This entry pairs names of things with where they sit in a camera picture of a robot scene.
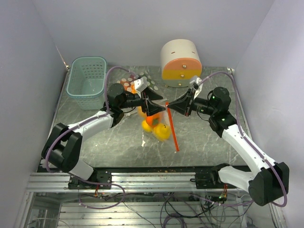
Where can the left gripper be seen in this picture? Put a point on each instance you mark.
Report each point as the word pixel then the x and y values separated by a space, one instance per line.
pixel 152 108

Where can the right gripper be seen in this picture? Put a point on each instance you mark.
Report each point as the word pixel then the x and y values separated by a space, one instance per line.
pixel 182 104

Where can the clear red-zip bag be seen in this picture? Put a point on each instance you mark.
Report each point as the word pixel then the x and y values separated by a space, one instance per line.
pixel 167 120

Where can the yellow fake pear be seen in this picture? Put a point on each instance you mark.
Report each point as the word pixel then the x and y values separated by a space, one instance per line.
pixel 162 132

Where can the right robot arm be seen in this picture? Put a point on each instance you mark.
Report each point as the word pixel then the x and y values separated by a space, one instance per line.
pixel 267 180

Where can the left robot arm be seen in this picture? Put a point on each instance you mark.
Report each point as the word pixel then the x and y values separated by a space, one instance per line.
pixel 63 146

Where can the peach coloured fake fruit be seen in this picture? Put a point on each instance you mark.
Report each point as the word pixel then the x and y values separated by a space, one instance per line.
pixel 141 113

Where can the yellow fake lemon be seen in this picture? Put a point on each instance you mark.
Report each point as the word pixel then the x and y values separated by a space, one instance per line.
pixel 146 127

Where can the polka dot zip bag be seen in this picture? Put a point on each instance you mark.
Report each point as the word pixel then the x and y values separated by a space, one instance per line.
pixel 131 82

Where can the round mini drawer cabinet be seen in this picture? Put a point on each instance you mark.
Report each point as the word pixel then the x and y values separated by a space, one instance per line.
pixel 180 62

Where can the teal plastic basket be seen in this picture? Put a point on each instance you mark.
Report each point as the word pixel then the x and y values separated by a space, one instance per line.
pixel 86 82

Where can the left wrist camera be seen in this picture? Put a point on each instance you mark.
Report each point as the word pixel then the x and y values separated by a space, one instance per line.
pixel 140 84

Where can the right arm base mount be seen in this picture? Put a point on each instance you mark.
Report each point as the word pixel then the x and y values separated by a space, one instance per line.
pixel 207 177

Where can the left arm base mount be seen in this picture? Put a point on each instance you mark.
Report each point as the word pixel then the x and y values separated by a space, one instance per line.
pixel 100 179

